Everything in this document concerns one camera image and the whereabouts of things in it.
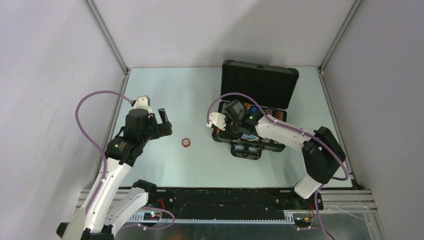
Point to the blue round dealer button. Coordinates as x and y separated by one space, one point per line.
254 109

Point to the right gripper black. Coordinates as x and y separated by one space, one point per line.
228 118

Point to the blue card deck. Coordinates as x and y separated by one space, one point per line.
249 137

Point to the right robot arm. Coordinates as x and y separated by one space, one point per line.
263 128

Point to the dark orange chip stack row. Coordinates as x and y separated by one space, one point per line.
279 114

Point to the black poker set case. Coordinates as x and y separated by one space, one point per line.
270 86

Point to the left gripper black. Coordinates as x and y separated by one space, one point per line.
161 129

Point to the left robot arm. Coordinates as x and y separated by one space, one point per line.
96 219

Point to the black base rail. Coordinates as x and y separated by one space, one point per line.
231 204

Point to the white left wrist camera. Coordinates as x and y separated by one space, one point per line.
142 102

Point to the red poker chip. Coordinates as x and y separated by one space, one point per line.
185 142

